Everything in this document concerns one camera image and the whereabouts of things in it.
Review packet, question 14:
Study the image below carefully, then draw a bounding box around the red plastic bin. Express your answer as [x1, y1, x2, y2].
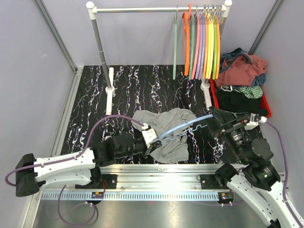
[209, 79, 272, 118]

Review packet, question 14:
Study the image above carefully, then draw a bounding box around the orange-yellow hanger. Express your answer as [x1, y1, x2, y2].
[202, 13, 210, 79]

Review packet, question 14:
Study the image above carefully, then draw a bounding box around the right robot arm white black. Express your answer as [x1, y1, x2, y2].
[209, 106, 304, 228]

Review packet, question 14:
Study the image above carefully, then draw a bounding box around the purple hanger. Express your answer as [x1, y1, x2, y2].
[195, 14, 206, 80]

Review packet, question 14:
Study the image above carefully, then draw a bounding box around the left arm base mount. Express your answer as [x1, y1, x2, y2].
[75, 174, 118, 190]

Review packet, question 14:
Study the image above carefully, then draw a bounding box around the black garment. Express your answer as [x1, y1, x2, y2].
[216, 89, 269, 116]

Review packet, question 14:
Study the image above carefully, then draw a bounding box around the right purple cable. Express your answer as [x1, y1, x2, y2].
[265, 122, 302, 226]

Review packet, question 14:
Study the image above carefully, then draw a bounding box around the mint green hanger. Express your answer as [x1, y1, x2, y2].
[172, 9, 178, 80]

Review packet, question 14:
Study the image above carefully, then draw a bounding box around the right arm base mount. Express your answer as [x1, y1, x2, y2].
[197, 174, 227, 190]

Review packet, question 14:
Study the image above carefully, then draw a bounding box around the white metal clothes rack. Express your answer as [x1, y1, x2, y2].
[86, 0, 232, 115]

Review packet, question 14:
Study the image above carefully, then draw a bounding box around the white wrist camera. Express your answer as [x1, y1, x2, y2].
[141, 123, 158, 148]
[244, 113, 267, 131]

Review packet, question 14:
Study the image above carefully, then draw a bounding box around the green striped garment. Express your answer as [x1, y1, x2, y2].
[220, 85, 263, 99]

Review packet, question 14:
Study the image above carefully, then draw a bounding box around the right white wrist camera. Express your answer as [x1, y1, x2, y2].
[244, 113, 267, 131]

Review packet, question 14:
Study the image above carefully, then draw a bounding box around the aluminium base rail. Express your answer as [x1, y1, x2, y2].
[38, 164, 233, 203]

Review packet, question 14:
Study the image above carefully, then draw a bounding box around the grey tank top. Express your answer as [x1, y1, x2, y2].
[133, 108, 196, 164]

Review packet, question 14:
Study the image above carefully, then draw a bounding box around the light blue hanger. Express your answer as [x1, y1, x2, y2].
[158, 114, 213, 140]

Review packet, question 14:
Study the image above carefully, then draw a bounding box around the red tank top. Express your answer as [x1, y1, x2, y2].
[215, 52, 268, 87]

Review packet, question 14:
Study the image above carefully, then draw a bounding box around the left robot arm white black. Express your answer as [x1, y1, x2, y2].
[15, 132, 162, 197]

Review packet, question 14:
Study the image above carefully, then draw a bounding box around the lime green hanger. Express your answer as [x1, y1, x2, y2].
[212, 16, 217, 80]

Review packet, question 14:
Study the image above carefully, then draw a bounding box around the purple cable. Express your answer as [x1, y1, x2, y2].
[265, 122, 302, 226]
[5, 114, 148, 225]

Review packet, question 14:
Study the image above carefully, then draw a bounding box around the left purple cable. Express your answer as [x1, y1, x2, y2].
[5, 114, 148, 225]

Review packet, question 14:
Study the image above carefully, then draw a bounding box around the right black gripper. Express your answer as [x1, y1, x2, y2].
[204, 106, 250, 163]

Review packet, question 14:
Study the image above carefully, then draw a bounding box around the blue grey garment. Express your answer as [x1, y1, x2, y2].
[219, 47, 267, 87]

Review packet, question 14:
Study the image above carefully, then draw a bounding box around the yellow hanger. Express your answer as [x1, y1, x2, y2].
[206, 14, 214, 79]

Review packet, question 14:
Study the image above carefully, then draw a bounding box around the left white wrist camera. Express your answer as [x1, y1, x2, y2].
[141, 123, 158, 148]

